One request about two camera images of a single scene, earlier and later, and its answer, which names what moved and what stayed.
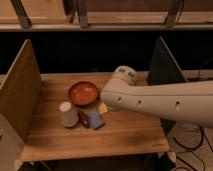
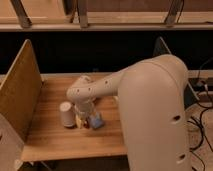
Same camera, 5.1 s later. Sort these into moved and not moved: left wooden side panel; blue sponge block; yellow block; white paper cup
Moved: yellow block
Not moved: white paper cup; left wooden side panel; blue sponge block
